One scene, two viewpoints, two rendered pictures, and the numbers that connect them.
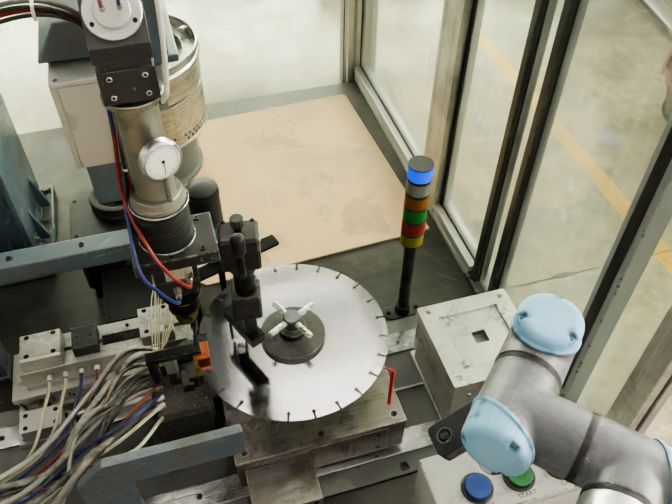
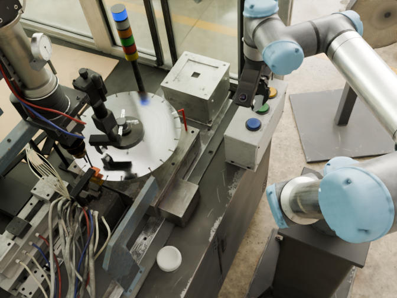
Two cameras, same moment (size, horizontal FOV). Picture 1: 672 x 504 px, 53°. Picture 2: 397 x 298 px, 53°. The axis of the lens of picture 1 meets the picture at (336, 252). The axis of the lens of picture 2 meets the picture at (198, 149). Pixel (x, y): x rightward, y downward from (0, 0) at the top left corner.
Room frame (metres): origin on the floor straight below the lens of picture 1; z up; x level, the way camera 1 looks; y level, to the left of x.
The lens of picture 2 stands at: (0.00, 0.38, 1.86)
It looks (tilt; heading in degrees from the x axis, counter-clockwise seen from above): 55 degrees down; 321
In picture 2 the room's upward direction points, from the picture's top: 9 degrees counter-clockwise
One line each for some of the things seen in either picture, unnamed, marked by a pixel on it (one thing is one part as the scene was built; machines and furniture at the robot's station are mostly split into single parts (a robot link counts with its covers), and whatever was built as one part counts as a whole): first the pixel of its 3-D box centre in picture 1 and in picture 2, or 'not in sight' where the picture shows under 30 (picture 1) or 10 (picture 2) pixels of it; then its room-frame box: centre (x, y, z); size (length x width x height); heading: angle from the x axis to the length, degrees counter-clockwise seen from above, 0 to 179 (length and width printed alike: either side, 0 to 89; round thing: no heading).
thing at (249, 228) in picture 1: (242, 268); (96, 101); (0.65, 0.13, 1.17); 0.06 x 0.05 x 0.20; 98
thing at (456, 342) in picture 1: (474, 359); (197, 89); (0.74, -0.27, 0.82); 0.18 x 0.18 x 0.15; 17
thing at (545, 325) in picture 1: (540, 345); (260, 20); (0.45, -0.23, 1.27); 0.09 x 0.08 x 0.11; 150
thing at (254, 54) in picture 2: not in sight; (257, 45); (0.46, -0.23, 1.19); 0.08 x 0.08 x 0.05
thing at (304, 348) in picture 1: (292, 330); (124, 129); (0.70, 0.07, 0.96); 0.11 x 0.11 x 0.03
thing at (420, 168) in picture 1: (420, 170); (119, 12); (0.91, -0.14, 1.14); 0.05 x 0.04 x 0.03; 17
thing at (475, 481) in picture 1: (477, 488); (253, 124); (0.45, -0.22, 0.90); 0.04 x 0.04 x 0.02
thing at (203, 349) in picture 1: (179, 362); (87, 185); (0.64, 0.26, 0.95); 0.10 x 0.03 x 0.07; 107
